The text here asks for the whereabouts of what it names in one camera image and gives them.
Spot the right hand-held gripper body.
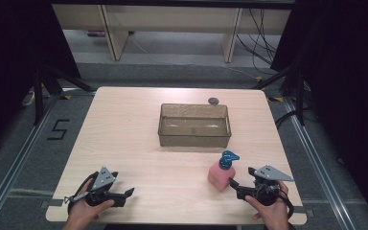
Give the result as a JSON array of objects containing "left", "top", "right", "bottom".
[{"left": 236, "top": 164, "right": 295, "bottom": 207}]

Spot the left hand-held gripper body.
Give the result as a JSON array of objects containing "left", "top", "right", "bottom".
[{"left": 64, "top": 166, "right": 127, "bottom": 208}]

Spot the pink soap bottle blue pump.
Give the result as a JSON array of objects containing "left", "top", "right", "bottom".
[{"left": 207, "top": 149, "right": 241, "bottom": 193}]

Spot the person's right hand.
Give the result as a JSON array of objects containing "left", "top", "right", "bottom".
[{"left": 244, "top": 180, "right": 290, "bottom": 226}]

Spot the person's left hand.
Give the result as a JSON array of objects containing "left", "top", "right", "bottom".
[{"left": 64, "top": 177, "right": 116, "bottom": 226}]

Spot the translucent brown plastic bin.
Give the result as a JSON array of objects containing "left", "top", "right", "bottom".
[{"left": 157, "top": 102, "right": 233, "bottom": 149}]

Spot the black metal stand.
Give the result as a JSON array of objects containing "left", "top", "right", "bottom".
[
  {"left": 33, "top": 64, "right": 98, "bottom": 127},
  {"left": 251, "top": 62, "right": 307, "bottom": 127}
]

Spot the black curtain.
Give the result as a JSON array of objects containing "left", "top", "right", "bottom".
[
  {"left": 268, "top": 0, "right": 368, "bottom": 223},
  {"left": 0, "top": 0, "right": 81, "bottom": 159}
]

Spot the beige wooden desk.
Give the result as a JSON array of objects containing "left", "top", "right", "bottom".
[{"left": 52, "top": 3, "right": 292, "bottom": 63}]

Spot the black wrist strap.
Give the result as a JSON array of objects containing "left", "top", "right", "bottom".
[
  {"left": 66, "top": 171, "right": 100, "bottom": 216},
  {"left": 279, "top": 190, "right": 295, "bottom": 219}
]

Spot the metal floor rail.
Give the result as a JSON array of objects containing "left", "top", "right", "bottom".
[
  {"left": 0, "top": 95, "right": 61, "bottom": 230},
  {"left": 282, "top": 96, "right": 357, "bottom": 230}
]

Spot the black floor cable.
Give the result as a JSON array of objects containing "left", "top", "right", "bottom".
[{"left": 274, "top": 107, "right": 302, "bottom": 129}]

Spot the white cable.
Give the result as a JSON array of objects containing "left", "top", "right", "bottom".
[{"left": 21, "top": 90, "right": 36, "bottom": 107}]

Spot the bundle of black cables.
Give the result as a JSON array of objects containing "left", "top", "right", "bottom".
[{"left": 235, "top": 8, "right": 280, "bottom": 77}]

